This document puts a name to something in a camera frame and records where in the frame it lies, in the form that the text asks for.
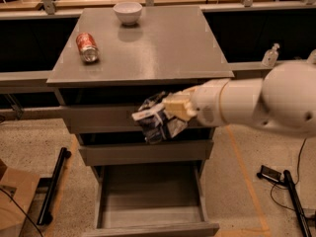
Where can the grey open bottom drawer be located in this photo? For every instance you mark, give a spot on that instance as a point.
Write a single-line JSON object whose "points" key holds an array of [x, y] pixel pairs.
{"points": [[151, 200]]}

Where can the small black floor device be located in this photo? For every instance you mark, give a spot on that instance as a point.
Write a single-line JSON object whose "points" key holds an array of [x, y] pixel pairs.
{"points": [[270, 174]]}

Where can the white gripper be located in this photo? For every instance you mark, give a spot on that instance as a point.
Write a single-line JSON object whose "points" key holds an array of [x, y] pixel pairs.
{"points": [[206, 103]]}

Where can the grey drawer cabinet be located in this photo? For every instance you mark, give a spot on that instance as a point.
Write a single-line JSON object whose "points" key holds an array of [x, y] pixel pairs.
{"points": [[169, 49]]}

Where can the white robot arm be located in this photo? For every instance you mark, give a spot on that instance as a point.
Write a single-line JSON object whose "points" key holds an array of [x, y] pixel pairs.
{"points": [[283, 102]]}

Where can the black left floor bar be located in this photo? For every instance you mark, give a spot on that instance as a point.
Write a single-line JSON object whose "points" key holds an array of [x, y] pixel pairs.
{"points": [[45, 216]]}

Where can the brown cardboard box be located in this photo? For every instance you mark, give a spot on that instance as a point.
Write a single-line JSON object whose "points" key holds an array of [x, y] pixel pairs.
{"points": [[18, 190]]}

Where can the white ceramic bowl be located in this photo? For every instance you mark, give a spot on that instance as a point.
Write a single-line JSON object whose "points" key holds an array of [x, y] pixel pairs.
{"points": [[128, 12]]}

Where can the grey middle drawer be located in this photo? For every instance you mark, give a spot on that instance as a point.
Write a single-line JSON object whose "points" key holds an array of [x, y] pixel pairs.
{"points": [[117, 154]]}

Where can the black right floor bar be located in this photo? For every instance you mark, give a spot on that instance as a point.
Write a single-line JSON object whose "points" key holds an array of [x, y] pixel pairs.
{"points": [[304, 216]]}

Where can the black floor bar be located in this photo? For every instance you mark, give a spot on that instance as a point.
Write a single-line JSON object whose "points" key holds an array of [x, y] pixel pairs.
{"points": [[45, 216], [304, 216]]}

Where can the grey metal rail frame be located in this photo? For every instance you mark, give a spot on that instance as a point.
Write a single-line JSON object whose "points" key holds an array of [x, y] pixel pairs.
{"points": [[21, 26]]}

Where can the clear sanitizer bottle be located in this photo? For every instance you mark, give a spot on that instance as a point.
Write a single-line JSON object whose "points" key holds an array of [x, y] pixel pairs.
{"points": [[270, 57]]}

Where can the red soda can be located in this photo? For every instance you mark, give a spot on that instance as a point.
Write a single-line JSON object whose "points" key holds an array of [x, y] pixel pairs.
{"points": [[87, 48]]}

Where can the grey top drawer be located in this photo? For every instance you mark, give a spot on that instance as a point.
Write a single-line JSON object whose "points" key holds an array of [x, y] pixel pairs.
{"points": [[100, 118]]}

